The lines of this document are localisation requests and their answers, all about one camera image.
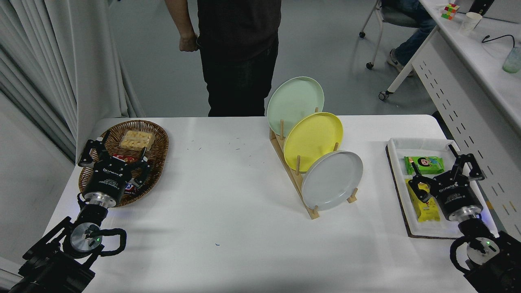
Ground yellow snack pack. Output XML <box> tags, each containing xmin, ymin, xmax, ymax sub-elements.
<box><xmin>405</xmin><ymin>179</ymin><xmax>441</xmax><ymax>223</ymax></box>

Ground white tray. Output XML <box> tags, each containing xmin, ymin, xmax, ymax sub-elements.
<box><xmin>387</xmin><ymin>138</ymin><xmax>499</xmax><ymax>238</ymax></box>

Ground pale green plate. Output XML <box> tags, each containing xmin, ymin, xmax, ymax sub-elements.
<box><xmin>267</xmin><ymin>77</ymin><xmax>325</xmax><ymax>137</ymax></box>

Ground pale green glass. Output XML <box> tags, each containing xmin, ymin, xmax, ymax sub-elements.
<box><xmin>502</xmin><ymin>46</ymin><xmax>521</xmax><ymax>74</ymax></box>

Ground colourful puzzle cube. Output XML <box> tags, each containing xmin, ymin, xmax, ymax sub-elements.
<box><xmin>441</xmin><ymin>3</ymin><xmax>460</xmax><ymax>20</ymax></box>

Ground person's hand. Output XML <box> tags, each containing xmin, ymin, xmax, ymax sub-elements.
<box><xmin>179</xmin><ymin>33</ymin><xmax>199</xmax><ymax>53</ymax></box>

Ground grey plate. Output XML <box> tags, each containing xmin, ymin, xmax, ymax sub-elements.
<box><xmin>301</xmin><ymin>151</ymin><xmax>364</xmax><ymax>211</ymax></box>

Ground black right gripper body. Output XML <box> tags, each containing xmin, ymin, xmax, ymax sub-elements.
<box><xmin>427</xmin><ymin>173</ymin><xmax>483</xmax><ymax>221</ymax></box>

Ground brown wicker basket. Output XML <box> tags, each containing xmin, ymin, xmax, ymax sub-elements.
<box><xmin>79</xmin><ymin>120</ymin><xmax>169</xmax><ymax>208</ymax></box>

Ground wooden plate rack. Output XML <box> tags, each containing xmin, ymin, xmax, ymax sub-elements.
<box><xmin>269</xmin><ymin>107</ymin><xmax>359</xmax><ymax>220</ymax></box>

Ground white wheeled office chair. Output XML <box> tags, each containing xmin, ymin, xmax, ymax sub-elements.
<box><xmin>359</xmin><ymin>0</ymin><xmax>422</xmax><ymax>70</ymax></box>

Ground white paper cup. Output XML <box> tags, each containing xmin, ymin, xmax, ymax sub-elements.
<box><xmin>459</xmin><ymin>12</ymin><xmax>483</xmax><ymax>36</ymax></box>

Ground clear pack of biscuits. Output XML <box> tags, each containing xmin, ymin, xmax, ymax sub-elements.
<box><xmin>119</xmin><ymin>130</ymin><xmax>155</xmax><ymax>150</ymax></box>

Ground standing person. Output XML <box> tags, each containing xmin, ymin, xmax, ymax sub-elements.
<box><xmin>164</xmin><ymin>0</ymin><xmax>282</xmax><ymax>118</ymax></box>

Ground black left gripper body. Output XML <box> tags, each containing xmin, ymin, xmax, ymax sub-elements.
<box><xmin>83</xmin><ymin>158</ymin><xmax>134</xmax><ymax>199</ymax></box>

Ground grey curtain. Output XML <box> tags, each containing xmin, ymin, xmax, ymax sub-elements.
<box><xmin>0</xmin><ymin>0</ymin><xmax>145</xmax><ymax>163</ymax></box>

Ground black box device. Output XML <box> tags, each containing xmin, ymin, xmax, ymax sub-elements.
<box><xmin>468</xmin><ymin>0</ymin><xmax>495</xmax><ymax>16</ymax></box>

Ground white desk with perforated panel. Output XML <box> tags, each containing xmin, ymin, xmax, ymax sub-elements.
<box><xmin>379</xmin><ymin>0</ymin><xmax>521</xmax><ymax>243</ymax></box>

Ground green snack pack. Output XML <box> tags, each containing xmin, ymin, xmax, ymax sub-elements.
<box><xmin>404</xmin><ymin>156</ymin><xmax>444</xmax><ymax>175</ymax></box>

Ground black cable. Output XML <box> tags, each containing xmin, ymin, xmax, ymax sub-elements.
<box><xmin>482</xmin><ymin>34</ymin><xmax>516</xmax><ymax>48</ymax></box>

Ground seated person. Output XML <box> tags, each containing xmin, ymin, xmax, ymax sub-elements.
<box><xmin>381</xmin><ymin>0</ymin><xmax>438</xmax><ymax>77</ymax></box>

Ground yellow plate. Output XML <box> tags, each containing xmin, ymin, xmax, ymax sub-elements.
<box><xmin>283</xmin><ymin>112</ymin><xmax>344</xmax><ymax>172</ymax></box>

